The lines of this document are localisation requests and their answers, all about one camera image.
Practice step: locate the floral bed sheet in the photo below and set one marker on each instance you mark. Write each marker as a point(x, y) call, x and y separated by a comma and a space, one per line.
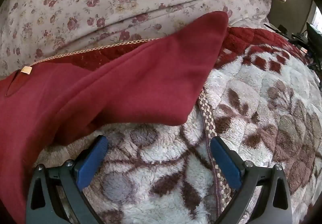
point(105, 5)

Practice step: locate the maroon sweatshirt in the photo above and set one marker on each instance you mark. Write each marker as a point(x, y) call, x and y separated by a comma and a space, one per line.
point(120, 83)

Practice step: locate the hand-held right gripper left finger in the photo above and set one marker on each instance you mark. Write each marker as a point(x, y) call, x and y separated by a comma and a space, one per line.
point(91, 163)

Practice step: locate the leaf print fleece blanket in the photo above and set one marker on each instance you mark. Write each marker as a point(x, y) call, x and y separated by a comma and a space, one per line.
point(251, 126)

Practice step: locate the dark desk equipment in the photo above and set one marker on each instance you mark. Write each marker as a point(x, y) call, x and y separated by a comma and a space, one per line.
point(308, 37)

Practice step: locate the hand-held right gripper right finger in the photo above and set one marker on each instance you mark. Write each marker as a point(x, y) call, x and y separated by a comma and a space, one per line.
point(226, 163)

